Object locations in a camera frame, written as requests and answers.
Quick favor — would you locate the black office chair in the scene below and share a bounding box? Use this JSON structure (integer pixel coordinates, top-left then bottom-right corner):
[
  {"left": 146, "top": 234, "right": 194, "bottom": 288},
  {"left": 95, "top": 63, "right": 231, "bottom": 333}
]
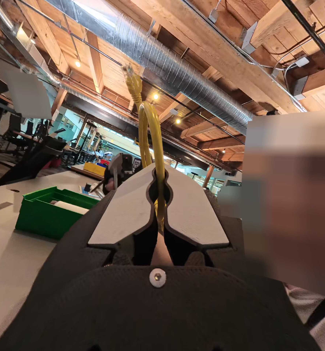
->
[{"left": 0, "top": 136, "right": 67, "bottom": 187}]

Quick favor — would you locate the black ceiling pipe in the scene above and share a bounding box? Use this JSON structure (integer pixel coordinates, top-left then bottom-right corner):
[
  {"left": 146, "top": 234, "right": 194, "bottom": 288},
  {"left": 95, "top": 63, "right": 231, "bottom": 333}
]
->
[{"left": 282, "top": 0, "right": 325, "bottom": 68}]

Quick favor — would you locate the white top neighbouring desk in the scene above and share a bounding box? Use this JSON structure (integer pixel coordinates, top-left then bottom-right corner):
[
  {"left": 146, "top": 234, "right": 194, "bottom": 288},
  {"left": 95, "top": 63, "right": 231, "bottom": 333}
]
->
[{"left": 71, "top": 164, "right": 108, "bottom": 180}]

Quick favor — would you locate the white plastic water bottle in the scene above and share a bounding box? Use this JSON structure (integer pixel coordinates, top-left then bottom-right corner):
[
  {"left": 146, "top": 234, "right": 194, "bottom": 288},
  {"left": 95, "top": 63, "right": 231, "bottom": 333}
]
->
[{"left": 51, "top": 200, "right": 90, "bottom": 215}]

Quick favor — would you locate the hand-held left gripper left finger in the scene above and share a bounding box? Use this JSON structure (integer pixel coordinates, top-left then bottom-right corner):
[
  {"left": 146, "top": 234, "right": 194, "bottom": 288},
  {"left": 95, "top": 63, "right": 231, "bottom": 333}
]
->
[{"left": 88, "top": 163, "right": 157, "bottom": 246}]

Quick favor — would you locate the green plastic bin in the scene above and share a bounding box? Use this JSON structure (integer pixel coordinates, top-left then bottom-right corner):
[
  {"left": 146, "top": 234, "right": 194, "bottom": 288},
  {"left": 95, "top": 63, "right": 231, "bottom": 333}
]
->
[{"left": 15, "top": 186, "right": 100, "bottom": 239}]

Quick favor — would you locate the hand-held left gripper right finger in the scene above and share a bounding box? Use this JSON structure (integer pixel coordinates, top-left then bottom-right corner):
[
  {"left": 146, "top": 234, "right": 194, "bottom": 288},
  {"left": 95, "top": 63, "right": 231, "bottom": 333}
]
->
[{"left": 162, "top": 165, "right": 230, "bottom": 246}]

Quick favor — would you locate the yellow network cable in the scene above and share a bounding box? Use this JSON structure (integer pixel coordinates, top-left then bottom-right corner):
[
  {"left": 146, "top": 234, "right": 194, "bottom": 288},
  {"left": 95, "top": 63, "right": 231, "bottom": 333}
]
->
[{"left": 121, "top": 63, "right": 169, "bottom": 233}]

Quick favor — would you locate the large silver air duct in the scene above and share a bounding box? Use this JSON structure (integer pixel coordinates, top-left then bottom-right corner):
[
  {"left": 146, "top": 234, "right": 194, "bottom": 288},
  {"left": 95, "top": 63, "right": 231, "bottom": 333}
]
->
[{"left": 42, "top": 0, "right": 254, "bottom": 135}]

